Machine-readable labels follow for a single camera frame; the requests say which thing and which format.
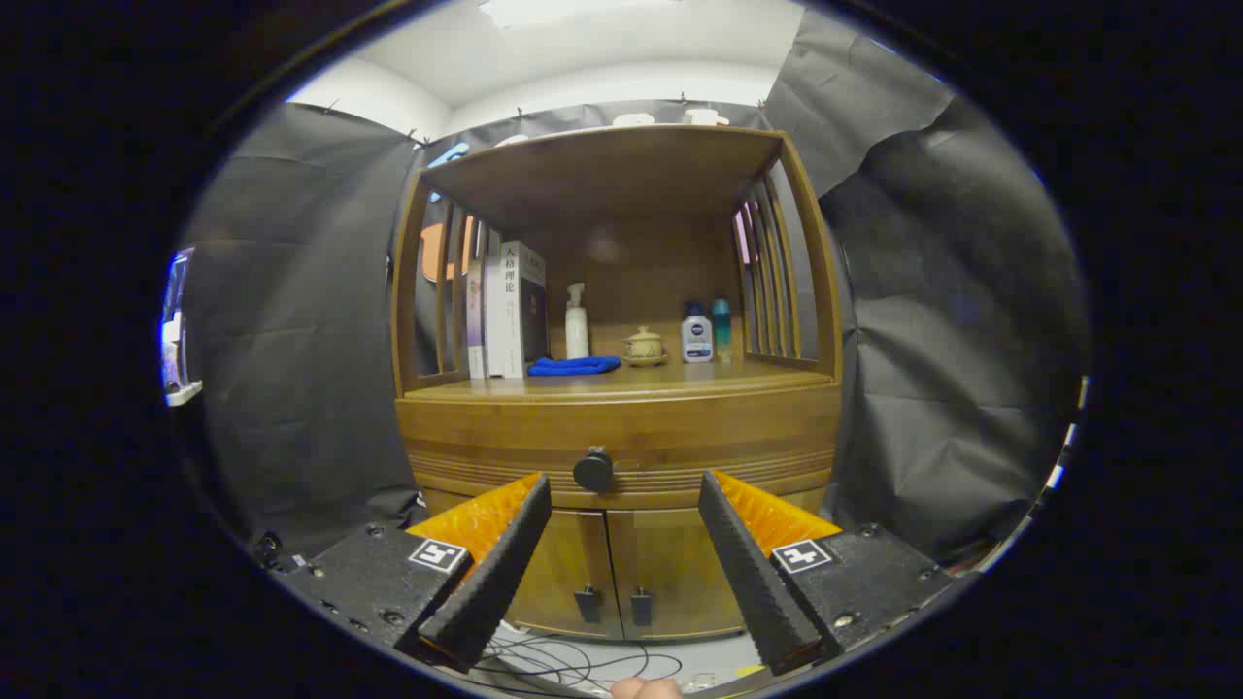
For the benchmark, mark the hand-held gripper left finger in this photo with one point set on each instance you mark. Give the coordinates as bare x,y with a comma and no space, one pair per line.
505,563

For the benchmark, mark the wooden drawer with black knob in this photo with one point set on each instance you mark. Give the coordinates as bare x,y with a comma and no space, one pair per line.
680,432

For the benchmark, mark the beige saucer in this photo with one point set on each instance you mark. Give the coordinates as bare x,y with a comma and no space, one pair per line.
645,361

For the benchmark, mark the white cup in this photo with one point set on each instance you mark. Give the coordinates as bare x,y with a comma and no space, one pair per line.
704,117
633,119

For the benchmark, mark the teal bottle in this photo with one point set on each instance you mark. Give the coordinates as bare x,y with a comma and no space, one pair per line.
722,320

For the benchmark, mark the thin white book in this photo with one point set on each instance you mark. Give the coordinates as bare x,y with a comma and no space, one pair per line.
492,320

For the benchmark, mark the white pump bottle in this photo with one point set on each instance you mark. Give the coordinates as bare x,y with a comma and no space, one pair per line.
577,335

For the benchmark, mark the wooden cabinet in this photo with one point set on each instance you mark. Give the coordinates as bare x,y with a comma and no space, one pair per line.
621,175

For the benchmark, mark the black device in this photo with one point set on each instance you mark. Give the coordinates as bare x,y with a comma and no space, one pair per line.
269,549

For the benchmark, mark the blue folded cloth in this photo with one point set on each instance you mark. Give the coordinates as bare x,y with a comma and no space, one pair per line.
573,366

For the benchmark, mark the wooden countertop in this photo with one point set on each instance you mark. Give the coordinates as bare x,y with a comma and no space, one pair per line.
680,377

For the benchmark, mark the beige lidded teacup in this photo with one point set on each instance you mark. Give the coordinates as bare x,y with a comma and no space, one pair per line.
644,343

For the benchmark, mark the white lotion bottle blue cap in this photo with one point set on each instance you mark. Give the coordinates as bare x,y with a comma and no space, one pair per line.
696,340

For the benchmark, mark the thick white book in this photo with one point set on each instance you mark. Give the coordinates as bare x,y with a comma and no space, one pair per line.
520,311

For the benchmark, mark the wooden cabinet door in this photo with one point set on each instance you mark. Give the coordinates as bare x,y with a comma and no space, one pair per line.
670,563
573,563

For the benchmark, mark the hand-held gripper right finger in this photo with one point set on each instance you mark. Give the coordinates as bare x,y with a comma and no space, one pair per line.
743,573

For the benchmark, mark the purple and white book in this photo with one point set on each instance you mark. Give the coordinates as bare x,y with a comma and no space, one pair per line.
475,330

